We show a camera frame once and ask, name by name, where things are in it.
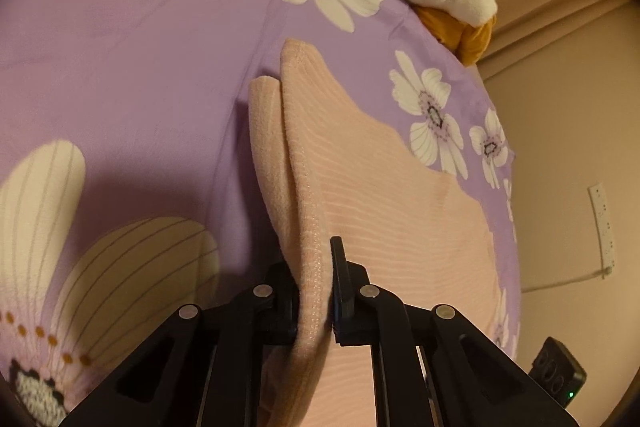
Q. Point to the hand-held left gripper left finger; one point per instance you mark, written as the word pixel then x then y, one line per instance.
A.
pixel 235 332

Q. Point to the purple floral blanket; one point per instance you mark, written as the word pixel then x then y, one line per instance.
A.
pixel 150 57

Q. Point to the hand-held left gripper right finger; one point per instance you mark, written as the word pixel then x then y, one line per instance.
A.
pixel 385 332

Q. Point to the white wall socket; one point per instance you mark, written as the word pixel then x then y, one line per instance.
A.
pixel 602 227

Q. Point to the pink long-sleeve shirt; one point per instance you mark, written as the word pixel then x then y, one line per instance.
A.
pixel 390 217

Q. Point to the orange plush cloth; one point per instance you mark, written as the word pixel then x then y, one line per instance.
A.
pixel 465 39

